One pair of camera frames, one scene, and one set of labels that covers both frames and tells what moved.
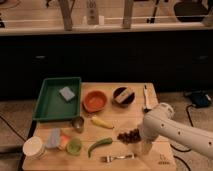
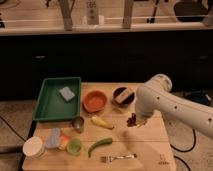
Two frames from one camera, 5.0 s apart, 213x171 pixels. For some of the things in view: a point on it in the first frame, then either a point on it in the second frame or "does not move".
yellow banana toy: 101,123 does not move
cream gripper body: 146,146 -> 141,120
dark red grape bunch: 130,138 -> 132,121
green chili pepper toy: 99,142 does not move
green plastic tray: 51,105 does not move
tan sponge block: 124,94 does not move
